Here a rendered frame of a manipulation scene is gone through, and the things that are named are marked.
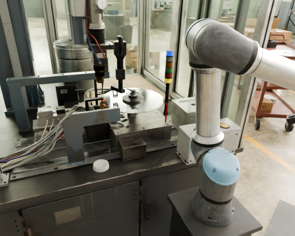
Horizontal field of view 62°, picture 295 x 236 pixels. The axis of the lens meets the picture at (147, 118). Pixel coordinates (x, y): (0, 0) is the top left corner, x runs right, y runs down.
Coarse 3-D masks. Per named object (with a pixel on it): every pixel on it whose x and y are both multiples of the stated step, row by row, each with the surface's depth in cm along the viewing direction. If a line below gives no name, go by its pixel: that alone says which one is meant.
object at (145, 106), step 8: (136, 88) 143; (104, 96) 131; (112, 96) 132; (120, 96) 132; (144, 96) 133; (152, 96) 133; (160, 96) 133; (104, 104) 122; (112, 104) 123; (120, 104) 123; (128, 104) 123; (136, 104) 123; (144, 104) 124; (152, 104) 124; (160, 104) 125; (128, 112) 115; (136, 112) 115
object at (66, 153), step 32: (96, 0) 97; (96, 32) 105; (96, 64) 111; (64, 128) 103; (96, 128) 122; (128, 128) 122; (160, 128) 125; (32, 160) 113; (64, 160) 113; (96, 160) 114; (128, 160) 116
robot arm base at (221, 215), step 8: (200, 192) 86; (192, 200) 92; (200, 200) 86; (208, 200) 83; (232, 200) 87; (192, 208) 90; (200, 208) 86; (208, 208) 84; (216, 208) 83; (224, 208) 83; (232, 208) 86; (200, 216) 86; (208, 216) 85; (216, 216) 83; (224, 216) 84; (232, 216) 86; (208, 224) 85; (216, 224) 84; (224, 224) 85
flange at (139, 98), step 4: (124, 96) 129; (128, 96) 128; (132, 96) 126; (136, 96) 127; (140, 96) 130; (124, 100) 126; (128, 100) 125; (132, 100) 125; (136, 100) 126; (140, 100) 126
